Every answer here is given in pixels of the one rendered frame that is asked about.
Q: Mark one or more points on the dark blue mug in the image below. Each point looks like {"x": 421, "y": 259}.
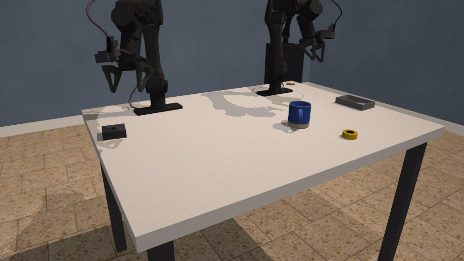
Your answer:
{"x": 299, "y": 114}

